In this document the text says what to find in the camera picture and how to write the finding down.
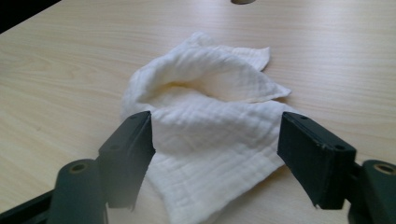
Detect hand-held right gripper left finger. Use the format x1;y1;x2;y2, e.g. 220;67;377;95
97;110;157;209

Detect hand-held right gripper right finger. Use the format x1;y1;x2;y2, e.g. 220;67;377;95
276;111;357;210

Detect white muslin cloth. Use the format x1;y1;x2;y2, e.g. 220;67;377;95
120;31;301;224

